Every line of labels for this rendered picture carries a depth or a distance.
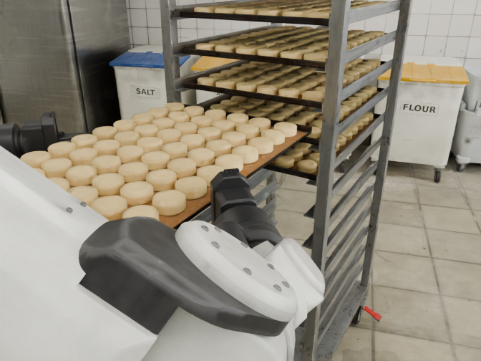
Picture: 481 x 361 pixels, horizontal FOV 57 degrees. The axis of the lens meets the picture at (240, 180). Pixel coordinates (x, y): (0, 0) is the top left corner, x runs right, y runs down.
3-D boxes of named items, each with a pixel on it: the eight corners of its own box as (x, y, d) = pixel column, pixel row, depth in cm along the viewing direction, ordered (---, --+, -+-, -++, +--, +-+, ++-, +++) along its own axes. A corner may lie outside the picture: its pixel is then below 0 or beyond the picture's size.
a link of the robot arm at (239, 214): (257, 238, 71) (281, 284, 60) (197, 246, 68) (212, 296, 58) (258, 165, 65) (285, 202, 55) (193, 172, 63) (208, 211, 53)
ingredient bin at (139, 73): (119, 153, 357) (107, 56, 324) (149, 129, 413) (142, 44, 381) (183, 159, 347) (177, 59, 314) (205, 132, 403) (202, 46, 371)
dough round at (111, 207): (93, 208, 66) (91, 196, 65) (127, 205, 67) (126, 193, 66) (91, 225, 62) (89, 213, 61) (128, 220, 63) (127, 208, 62)
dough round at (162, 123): (159, 134, 96) (158, 125, 96) (148, 128, 100) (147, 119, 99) (179, 130, 99) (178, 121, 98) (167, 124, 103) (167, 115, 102)
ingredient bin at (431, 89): (364, 177, 315) (379, 69, 283) (368, 147, 371) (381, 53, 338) (447, 187, 301) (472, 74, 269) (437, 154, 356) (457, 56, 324)
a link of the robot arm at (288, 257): (326, 276, 52) (331, 302, 38) (267, 322, 52) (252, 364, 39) (290, 232, 52) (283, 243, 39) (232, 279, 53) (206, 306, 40)
